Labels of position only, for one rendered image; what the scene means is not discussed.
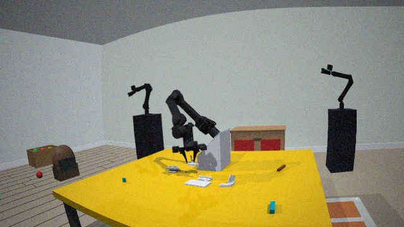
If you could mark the small teal block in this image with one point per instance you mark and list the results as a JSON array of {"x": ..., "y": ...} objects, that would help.
[{"x": 272, "y": 207}]

